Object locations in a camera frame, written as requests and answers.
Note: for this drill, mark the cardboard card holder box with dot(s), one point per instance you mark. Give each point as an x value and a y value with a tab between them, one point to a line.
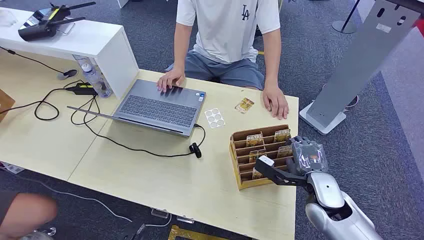
243	184

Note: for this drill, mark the brown cardboard box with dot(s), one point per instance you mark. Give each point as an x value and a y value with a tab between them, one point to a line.
5	102

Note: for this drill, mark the white desk riser shelf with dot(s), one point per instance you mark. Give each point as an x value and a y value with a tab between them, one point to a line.
92	41

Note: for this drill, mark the grey panel stand white base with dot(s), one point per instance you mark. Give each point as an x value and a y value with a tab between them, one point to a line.
361	59

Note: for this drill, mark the clear plastic water bottle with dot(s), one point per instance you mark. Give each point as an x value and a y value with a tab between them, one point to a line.
96	81

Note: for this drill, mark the clear acrylic stand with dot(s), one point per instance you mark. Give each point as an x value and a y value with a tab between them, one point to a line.
160	213
184	219

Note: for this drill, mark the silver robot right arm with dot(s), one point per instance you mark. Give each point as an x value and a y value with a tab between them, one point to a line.
326	192

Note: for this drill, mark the person's left forearm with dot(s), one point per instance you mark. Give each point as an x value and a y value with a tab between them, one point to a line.
272	63

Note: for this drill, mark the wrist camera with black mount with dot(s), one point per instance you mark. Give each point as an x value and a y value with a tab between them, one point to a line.
266	161

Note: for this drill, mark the person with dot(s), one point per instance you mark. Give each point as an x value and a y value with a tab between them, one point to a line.
30	212
225	30

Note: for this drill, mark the black remote controller with antennas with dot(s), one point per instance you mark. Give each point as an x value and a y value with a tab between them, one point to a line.
43	28

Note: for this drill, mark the red object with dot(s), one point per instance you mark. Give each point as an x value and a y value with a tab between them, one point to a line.
420	28

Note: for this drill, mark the clear plastic holder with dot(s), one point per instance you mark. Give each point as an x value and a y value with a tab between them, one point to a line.
66	29

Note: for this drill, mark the person's left hand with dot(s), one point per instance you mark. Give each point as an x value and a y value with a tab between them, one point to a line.
275	99

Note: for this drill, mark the printed paper sheet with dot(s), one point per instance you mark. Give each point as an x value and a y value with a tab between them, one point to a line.
13	168

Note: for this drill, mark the clear plastic bag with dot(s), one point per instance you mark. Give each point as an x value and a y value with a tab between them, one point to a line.
6	17

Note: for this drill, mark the stanchion post with round base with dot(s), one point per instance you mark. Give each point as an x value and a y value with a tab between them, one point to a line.
342	26

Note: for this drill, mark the grey open laptop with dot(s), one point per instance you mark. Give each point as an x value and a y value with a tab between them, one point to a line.
159	109

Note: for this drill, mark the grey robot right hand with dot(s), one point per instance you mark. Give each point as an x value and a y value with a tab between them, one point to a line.
309	155

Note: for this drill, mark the black power adapter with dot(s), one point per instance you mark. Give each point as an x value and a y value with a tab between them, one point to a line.
82	89

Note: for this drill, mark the person's right hand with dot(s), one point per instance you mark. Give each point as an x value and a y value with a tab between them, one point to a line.
170	78

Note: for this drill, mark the white round sticker sheet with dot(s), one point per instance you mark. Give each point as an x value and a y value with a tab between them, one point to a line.
214	118

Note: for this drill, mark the gold frame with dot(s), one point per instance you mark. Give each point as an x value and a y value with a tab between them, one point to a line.
185	234

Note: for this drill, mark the person's right forearm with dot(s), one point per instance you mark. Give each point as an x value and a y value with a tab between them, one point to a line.
181	53

